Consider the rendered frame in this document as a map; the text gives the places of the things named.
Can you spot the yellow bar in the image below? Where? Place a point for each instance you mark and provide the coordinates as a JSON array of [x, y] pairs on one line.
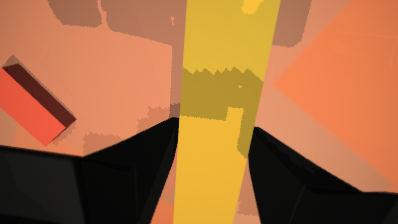
[[226, 53]]

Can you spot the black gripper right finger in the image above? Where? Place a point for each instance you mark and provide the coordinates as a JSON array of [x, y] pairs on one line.
[[292, 189]]

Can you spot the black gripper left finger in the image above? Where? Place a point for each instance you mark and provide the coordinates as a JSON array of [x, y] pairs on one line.
[[120, 184]]

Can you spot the orange-red rectangular bar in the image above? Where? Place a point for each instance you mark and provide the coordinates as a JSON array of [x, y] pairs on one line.
[[31, 105]]

